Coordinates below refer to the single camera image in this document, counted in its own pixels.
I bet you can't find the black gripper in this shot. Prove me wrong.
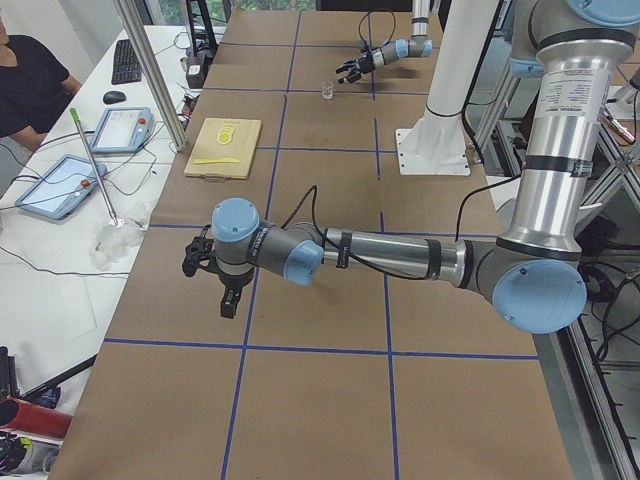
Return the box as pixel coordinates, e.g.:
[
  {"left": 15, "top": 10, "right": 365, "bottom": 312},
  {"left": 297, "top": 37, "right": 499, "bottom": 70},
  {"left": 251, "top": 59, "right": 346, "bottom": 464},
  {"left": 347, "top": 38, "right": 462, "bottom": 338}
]
[
  {"left": 335, "top": 52, "right": 380, "bottom": 84},
  {"left": 218, "top": 268, "right": 253, "bottom": 319}
]

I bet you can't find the small glass beaker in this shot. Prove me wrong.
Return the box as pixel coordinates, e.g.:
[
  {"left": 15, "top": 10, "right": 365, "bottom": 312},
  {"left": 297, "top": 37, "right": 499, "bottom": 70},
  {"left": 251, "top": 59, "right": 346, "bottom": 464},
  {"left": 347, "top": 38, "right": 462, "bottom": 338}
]
[{"left": 321, "top": 81, "right": 334, "bottom": 100}]

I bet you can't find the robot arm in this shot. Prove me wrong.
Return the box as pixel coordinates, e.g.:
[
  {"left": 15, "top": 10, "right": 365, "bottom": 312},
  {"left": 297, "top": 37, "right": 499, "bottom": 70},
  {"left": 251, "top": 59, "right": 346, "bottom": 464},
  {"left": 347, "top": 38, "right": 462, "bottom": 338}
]
[
  {"left": 336, "top": 0, "right": 433, "bottom": 84},
  {"left": 205, "top": 1, "right": 639, "bottom": 334}
]

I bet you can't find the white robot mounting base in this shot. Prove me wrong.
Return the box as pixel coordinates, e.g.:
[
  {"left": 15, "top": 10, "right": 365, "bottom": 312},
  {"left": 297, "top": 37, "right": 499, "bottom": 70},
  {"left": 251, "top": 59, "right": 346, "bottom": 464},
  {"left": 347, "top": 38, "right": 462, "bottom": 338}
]
[{"left": 396, "top": 0, "right": 500, "bottom": 176}]

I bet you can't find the crumpled white tissue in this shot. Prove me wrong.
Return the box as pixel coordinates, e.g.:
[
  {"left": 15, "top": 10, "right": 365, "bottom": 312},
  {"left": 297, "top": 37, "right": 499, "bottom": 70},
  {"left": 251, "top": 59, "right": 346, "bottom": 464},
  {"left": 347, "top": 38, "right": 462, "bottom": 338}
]
[{"left": 89, "top": 202, "right": 151, "bottom": 270}]

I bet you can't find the bamboo cutting board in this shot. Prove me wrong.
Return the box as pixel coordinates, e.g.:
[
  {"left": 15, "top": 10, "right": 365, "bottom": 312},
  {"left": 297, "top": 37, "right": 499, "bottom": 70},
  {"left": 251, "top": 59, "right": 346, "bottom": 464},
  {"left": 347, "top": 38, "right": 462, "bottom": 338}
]
[{"left": 184, "top": 117, "right": 262, "bottom": 180}]

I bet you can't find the black box device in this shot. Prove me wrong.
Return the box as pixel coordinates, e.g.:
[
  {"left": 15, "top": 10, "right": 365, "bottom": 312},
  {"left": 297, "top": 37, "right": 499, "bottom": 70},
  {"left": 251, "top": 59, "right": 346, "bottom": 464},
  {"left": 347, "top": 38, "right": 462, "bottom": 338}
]
[{"left": 185, "top": 50, "right": 213, "bottom": 89}]

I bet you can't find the far teach pendant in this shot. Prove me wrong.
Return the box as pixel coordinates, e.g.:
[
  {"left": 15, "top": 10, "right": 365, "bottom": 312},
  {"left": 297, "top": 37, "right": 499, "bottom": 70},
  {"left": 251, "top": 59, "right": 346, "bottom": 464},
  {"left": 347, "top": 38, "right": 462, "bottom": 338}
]
[{"left": 90, "top": 107, "right": 153, "bottom": 155}]

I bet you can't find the teach pendant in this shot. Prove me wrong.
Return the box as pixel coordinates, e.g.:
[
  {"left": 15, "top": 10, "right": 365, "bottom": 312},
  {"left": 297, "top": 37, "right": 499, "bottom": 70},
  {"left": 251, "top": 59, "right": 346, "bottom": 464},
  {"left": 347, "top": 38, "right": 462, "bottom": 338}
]
[
  {"left": 14, "top": 155, "right": 97, "bottom": 221},
  {"left": 90, "top": 107, "right": 153, "bottom": 155}
]

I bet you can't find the near teach pendant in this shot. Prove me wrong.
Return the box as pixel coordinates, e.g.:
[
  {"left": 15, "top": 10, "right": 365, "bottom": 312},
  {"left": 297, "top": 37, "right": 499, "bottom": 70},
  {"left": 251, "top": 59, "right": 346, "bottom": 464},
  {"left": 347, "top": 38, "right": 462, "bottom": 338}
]
[{"left": 14, "top": 155, "right": 97, "bottom": 221}]

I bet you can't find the black keyboard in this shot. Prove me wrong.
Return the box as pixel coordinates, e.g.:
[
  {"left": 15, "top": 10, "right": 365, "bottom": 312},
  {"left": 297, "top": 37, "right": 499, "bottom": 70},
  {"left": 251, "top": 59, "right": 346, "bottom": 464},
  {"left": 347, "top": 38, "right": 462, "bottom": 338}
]
[{"left": 111, "top": 39, "right": 142, "bottom": 85}]

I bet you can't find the black computer mouse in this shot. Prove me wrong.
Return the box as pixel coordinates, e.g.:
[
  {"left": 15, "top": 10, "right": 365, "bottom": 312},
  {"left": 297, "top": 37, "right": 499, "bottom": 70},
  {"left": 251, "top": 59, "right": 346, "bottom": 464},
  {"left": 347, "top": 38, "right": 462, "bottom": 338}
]
[{"left": 102, "top": 90, "right": 127, "bottom": 105}]

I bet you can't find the red bottle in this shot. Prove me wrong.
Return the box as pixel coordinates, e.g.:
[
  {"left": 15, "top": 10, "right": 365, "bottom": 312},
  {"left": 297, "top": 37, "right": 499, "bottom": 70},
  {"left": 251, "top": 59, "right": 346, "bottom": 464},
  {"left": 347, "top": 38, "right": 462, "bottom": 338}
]
[{"left": 1, "top": 398, "right": 73, "bottom": 440}]

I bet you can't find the person in black shirt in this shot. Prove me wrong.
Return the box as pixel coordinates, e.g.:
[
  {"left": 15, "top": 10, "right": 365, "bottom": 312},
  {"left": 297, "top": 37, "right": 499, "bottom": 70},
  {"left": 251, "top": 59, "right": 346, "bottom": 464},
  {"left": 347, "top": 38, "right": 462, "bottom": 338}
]
[{"left": 1, "top": 28, "right": 82, "bottom": 153}]

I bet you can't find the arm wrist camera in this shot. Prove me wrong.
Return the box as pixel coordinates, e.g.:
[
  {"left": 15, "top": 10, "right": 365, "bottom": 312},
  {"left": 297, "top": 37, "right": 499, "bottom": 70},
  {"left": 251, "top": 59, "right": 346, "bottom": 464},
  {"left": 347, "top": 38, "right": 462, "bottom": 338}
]
[{"left": 182, "top": 236, "right": 219, "bottom": 277}]

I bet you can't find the black camera tripod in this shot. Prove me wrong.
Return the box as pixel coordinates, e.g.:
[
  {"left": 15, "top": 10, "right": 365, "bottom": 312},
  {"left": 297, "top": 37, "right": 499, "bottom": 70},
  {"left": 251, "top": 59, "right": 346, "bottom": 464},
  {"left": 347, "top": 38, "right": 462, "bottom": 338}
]
[{"left": 21, "top": 354, "right": 97, "bottom": 402}]

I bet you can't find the aluminium frame post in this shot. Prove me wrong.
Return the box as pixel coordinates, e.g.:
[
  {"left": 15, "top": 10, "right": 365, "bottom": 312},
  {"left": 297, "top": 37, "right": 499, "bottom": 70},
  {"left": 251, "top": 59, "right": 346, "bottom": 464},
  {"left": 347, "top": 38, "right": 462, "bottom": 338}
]
[{"left": 113, "top": 0, "right": 186, "bottom": 152}]

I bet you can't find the green handled reacher grabber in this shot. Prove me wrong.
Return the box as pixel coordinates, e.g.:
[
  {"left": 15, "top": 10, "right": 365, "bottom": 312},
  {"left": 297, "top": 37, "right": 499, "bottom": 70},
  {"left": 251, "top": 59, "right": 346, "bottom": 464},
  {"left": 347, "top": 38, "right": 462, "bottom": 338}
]
[{"left": 69, "top": 107, "right": 122, "bottom": 228}]

